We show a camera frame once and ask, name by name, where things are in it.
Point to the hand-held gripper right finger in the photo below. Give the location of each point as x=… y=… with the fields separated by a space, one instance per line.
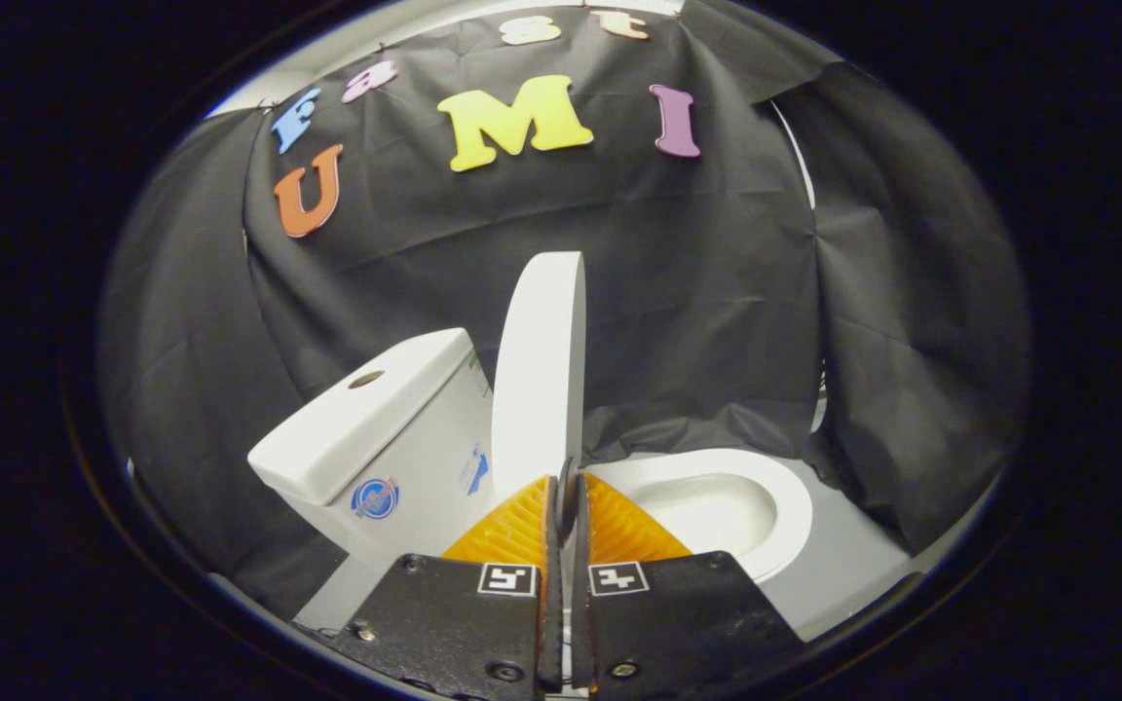
x=688 y=623

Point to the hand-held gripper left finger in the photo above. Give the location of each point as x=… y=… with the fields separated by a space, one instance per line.
x=454 y=623

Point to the white toilet lid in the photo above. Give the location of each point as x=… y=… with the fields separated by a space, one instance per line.
x=542 y=370

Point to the white toilet seat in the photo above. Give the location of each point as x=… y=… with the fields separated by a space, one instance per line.
x=795 y=506

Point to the white toilet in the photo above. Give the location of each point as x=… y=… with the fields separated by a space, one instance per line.
x=425 y=438

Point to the white toilet tank cover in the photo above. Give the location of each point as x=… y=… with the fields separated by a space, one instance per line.
x=356 y=419

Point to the black backdrop cloth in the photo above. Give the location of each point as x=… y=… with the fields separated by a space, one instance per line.
x=697 y=292

